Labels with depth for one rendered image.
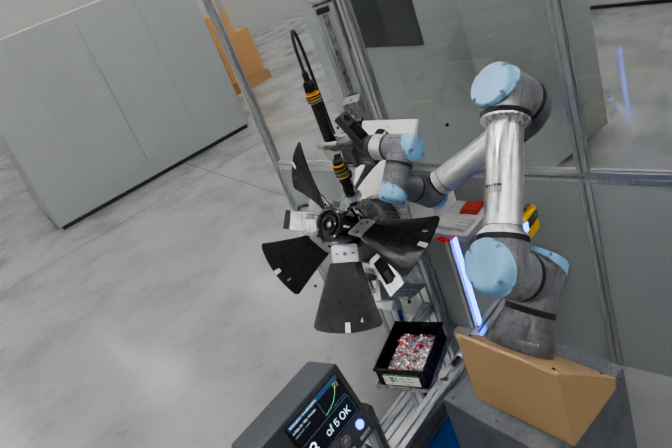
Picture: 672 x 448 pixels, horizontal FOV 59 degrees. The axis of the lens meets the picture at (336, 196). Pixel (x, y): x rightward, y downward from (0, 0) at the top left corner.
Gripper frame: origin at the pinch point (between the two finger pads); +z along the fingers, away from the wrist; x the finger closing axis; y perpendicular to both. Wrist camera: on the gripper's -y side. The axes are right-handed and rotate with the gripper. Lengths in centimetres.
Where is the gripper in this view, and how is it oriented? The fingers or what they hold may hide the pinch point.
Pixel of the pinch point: (323, 140)
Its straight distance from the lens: 186.2
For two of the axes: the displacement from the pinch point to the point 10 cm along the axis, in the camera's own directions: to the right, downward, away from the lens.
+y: 3.3, 8.5, 4.2
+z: -7.2, -0.6, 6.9
